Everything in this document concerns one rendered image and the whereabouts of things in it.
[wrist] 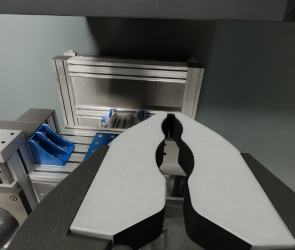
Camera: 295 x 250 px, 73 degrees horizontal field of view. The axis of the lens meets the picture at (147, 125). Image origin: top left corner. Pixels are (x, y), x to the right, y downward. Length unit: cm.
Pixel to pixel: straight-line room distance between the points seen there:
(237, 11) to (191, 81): 82
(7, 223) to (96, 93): 85
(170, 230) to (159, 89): 86
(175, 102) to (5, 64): 119
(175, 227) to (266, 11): 45
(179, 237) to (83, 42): 123
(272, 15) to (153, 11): 19
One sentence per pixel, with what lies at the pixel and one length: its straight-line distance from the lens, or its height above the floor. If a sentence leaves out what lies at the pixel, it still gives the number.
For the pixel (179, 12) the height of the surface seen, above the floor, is 95.
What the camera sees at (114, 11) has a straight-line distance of 38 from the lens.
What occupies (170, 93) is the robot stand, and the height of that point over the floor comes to 21.
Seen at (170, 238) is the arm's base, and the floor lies 108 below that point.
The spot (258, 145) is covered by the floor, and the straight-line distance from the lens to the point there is 185.
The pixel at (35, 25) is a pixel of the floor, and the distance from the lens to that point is 153.
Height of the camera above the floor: 132
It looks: 57 degrees down
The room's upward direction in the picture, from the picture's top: 174 degrees counter-clockwise
